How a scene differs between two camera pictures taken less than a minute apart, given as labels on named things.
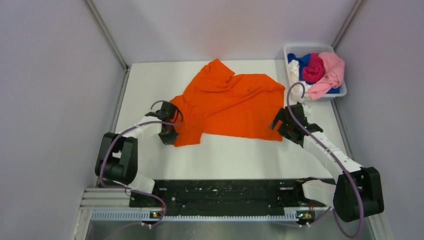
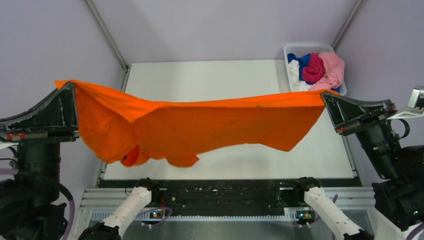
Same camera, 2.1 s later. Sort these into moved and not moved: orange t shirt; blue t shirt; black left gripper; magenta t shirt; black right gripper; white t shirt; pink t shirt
Moved: black right gripper; orange t shirt; black left gripper
Not moved: blue t shirt; magenta t shirt; white t shirt; pink t shirt
